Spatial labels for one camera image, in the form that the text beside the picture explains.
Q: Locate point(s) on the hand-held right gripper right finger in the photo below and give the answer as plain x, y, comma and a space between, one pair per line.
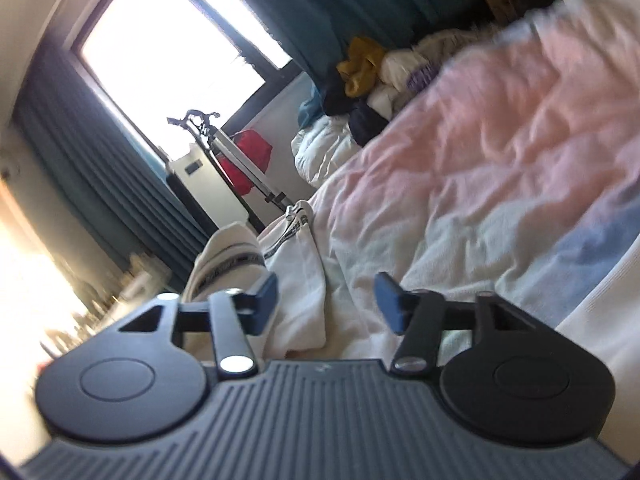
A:
391, 305

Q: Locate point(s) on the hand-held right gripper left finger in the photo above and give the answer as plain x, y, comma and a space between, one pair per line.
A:
264, 305

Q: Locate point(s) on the white pants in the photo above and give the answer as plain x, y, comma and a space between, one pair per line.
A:
295, 280

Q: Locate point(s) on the white appliance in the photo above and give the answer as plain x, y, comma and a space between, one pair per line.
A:
210, 195

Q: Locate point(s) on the silver stand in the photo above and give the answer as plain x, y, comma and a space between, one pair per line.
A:
239, 160

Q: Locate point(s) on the red bag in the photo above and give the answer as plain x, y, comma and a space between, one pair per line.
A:
252, 152

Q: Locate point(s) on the white comforter bundle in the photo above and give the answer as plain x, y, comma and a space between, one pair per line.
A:
320, 152

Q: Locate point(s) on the pastel duvet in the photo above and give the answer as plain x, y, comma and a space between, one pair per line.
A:
475, 160

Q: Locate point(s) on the dark garment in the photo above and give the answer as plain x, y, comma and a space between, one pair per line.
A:
365, 122

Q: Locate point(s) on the teal cloth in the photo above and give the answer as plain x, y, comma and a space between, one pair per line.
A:
309, 107

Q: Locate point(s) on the teal curtain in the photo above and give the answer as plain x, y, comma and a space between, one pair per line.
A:
90, 160
325, 5

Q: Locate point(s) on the white garment with purple print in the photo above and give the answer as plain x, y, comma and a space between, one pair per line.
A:
400, 67

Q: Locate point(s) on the yellow garment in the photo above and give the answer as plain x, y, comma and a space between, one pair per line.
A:
360, 62

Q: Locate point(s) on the cream fluffy garment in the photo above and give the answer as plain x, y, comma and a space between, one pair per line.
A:
450, 40

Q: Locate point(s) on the window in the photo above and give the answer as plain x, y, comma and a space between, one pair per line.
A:
165, 50

